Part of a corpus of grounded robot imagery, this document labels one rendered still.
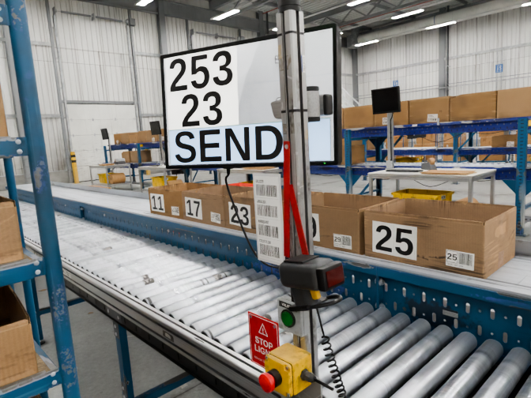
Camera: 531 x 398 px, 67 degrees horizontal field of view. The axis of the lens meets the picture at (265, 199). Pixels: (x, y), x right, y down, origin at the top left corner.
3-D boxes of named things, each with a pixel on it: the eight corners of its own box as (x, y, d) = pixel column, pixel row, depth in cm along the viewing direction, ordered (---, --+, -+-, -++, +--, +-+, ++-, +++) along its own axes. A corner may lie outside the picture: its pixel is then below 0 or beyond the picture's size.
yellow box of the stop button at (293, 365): (260, 388, 84) (257, 356, 83) (288, 370, 90) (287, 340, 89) (314, 422, 73) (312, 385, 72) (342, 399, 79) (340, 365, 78)
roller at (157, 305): (152, 321, 145) (144, 313, 148) (258, 280, 180) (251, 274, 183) (152, 309, 143) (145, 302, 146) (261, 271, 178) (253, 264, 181)
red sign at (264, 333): (250, 362, 97) (247, 311, 96) (253, 360, 98) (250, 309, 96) (300, 388, 86) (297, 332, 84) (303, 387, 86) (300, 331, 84)
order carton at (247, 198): (225, 229, 201) (222, 195, 199) (268, 219, 221) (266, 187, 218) (281, 240, 172) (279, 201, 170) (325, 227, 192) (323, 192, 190)
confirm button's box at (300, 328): (276, 328, 86) (274, 298, 85) (286, 324, 88) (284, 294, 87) (300, 339, 81) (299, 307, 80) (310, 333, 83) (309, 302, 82)
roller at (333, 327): (250, 375, 106) (252, 359, 104) (363, 309, 141) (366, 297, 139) (263, 387, 103) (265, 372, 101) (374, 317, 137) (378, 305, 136)
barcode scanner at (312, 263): (329, 323, 70) (321, 264, 70) (282, 313, 79) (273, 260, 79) (352, 310, 75) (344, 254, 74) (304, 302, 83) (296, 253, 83)
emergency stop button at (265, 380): (257, 389, 81) (255, 371, 81) (272, 380, 84) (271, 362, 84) (270, 398, 78) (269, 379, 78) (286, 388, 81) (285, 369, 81)
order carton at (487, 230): (363, 257, 143) (362, 209, 140) (404, 239, 163) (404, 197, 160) (483, 281, 114) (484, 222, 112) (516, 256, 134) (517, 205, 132)
